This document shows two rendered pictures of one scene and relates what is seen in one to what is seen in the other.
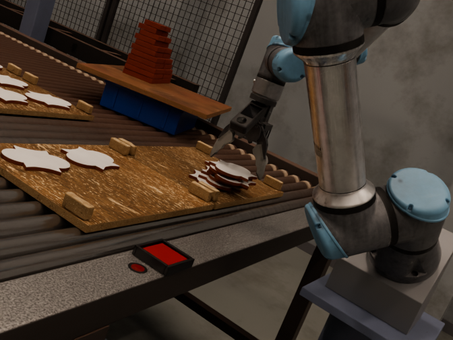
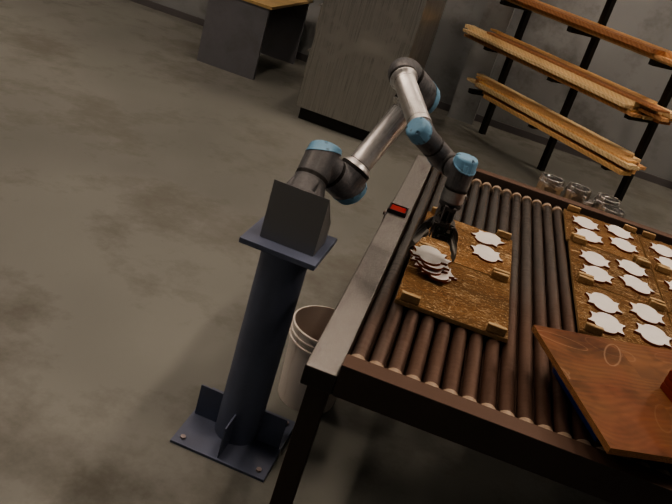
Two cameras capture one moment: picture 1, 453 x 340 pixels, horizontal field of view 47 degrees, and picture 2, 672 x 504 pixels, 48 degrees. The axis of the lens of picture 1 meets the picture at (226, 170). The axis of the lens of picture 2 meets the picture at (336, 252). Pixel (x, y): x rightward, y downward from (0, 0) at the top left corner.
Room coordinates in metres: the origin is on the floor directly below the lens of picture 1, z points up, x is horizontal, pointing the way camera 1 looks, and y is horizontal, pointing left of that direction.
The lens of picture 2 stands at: (3.34, -1.07, 1.94)
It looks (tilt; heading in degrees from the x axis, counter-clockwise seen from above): 25 degrees down; 160
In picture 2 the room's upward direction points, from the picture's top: 17 degrees clockwise
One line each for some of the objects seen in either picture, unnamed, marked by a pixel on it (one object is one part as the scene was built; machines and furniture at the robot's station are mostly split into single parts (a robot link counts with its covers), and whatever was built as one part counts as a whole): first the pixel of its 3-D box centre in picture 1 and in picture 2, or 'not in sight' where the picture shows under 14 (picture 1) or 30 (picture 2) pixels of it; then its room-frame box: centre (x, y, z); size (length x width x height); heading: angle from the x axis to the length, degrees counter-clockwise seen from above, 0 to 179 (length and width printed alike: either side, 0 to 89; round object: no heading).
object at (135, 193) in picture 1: (100, 179); (465, 245); (1.06, 0.24, 0.93); 0.41 x 0.35 x 0.02; 154
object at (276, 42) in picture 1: (278, 60); (461, 172); (1.34, -0.02, 1.29); 0.09 x 0.08 x 0.11; 12
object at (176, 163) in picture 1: (202, 173); (455, 292); (1.43, 0.06, 0.93); 0.41 x 0.35 x 0.02; 154
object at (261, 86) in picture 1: (265, 89); (454, 196); (1.34, -0.02, 1.21); 0.08 x 0.08 x 0.05
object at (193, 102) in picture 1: (162, 89); (652, 396); (2.04, 0.35, 1.03); 0.50 x 0.50 x 0.02; 84
